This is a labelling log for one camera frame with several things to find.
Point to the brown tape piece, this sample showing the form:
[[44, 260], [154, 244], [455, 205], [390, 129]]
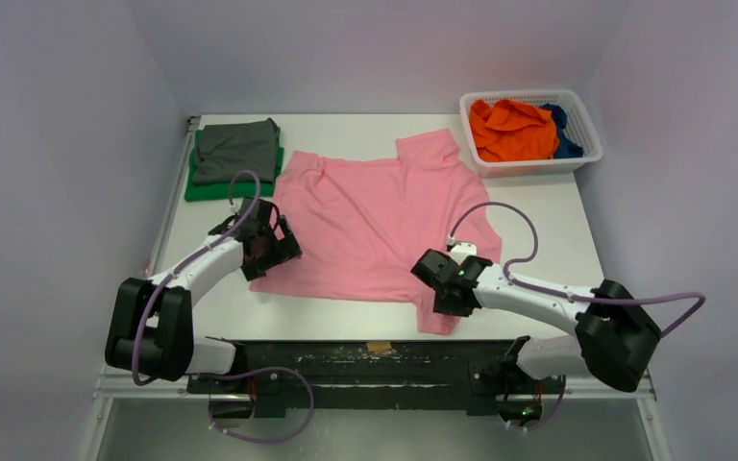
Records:
[[378, 347]]

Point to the blue t shirt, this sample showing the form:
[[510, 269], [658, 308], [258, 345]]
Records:
[[566, 149]]

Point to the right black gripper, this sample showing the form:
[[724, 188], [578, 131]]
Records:
[[443, 300]]

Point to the orange t shirt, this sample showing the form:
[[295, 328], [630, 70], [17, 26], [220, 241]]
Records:
[[510, 131]]

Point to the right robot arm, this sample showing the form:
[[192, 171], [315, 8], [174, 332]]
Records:
[[606, 334]]

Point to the aluminium frame rail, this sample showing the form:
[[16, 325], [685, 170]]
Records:
[[163, 422]]

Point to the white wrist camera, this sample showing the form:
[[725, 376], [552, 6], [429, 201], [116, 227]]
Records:
[[458, 250], [238, 206]]

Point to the folded green t shirt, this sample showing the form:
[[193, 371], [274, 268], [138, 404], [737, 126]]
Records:
[[219, 191]]

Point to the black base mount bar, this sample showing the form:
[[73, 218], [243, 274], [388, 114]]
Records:
[[476, 377]]

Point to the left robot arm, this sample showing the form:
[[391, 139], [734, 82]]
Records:
[[151, 332]]

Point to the white plastic basket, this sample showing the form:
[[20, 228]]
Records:
[[580, 129]]

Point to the pink t shirt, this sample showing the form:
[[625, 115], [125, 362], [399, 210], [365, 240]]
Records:
[[362, 225]]

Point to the folded grey t shirt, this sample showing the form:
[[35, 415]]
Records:
[[224, 150]]

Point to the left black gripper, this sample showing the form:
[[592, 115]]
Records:
[[282, 249]]

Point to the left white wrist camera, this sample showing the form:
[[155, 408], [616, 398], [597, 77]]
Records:
[[238, 206]]

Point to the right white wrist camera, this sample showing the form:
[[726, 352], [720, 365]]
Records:
[[458, 250]]

